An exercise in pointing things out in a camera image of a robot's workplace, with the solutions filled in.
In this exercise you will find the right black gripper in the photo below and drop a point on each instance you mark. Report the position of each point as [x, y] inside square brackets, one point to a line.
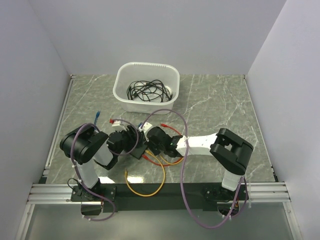
[155, 152]

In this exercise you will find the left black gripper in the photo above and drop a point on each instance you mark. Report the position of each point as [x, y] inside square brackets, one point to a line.
[132, 135]

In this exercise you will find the black network switch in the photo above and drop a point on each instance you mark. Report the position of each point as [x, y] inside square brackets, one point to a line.
[138, 152]

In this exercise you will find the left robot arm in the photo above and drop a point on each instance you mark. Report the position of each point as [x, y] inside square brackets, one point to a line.
[87, 146]

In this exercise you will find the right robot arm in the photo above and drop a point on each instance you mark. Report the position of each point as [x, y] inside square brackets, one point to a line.
[229, 149]

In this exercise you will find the white plastic tub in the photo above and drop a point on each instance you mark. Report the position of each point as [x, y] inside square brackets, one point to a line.
[143, 87]

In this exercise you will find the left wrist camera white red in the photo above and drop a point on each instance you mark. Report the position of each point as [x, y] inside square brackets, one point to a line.
[118, 125]

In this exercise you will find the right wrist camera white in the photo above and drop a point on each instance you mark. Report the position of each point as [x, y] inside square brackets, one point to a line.
[145, 127]

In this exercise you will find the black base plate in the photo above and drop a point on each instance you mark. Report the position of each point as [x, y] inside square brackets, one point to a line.
[200, 196]

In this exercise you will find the aluminium rail frame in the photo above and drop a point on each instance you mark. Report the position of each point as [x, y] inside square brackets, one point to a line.
[205, 104]

